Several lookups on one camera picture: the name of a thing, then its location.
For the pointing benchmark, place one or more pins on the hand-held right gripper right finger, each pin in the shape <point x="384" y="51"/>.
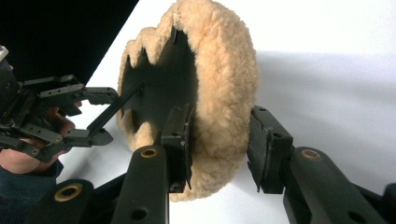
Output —
<point x="317" y="186"/>

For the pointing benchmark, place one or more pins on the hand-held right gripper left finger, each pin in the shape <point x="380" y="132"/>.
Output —
<point x="149" y="186"/>

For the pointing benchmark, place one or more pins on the white table mat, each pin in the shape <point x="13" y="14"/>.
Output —
<point x="327" y="31"/>

